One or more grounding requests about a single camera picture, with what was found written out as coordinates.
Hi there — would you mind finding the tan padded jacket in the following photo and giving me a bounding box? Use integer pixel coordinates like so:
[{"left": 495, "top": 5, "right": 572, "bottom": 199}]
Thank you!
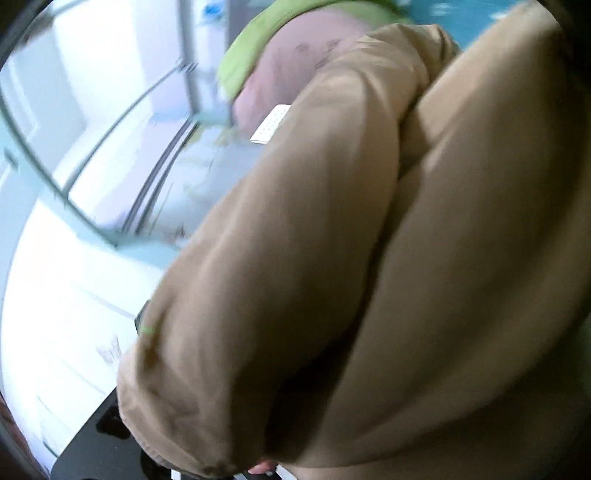
[{"left": 117, "top": 1, "right": 590, "bottom": 479}]

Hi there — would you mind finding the lime green jacket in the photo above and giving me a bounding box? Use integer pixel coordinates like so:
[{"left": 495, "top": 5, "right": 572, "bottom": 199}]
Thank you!
[{"left": 217, "top": 1, "right": 411, "bottom": 101}]

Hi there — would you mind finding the pink padded jacket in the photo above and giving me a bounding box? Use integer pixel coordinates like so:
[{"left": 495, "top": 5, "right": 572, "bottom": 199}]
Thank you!
[{"left": 232, "top": 7, "right": 370, "bottom": 137}]

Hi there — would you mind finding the teal quilted bedspread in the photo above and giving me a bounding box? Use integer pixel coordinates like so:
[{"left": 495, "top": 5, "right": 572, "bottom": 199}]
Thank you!
[{"left": 396, "top": 0, "right": 518, "bottom": 49}]

